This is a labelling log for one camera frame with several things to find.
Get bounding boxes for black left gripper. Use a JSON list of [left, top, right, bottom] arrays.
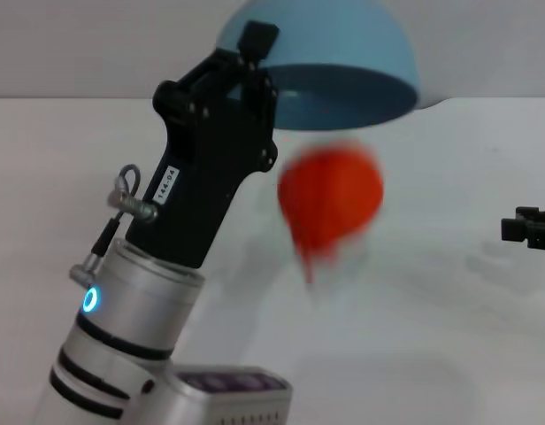
[[121, 48, 280, 270]]

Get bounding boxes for blue bowl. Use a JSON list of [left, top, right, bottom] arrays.
[[214, 0, 422, 132]]

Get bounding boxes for orange fruit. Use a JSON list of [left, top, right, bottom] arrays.
[[276, 140, 385, 284]]

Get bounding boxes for silver left gripper cable plug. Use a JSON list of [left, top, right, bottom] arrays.
[[106, 189, 160, 223]]

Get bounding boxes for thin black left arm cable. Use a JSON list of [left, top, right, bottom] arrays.
[[93, 164, 142, 259]]

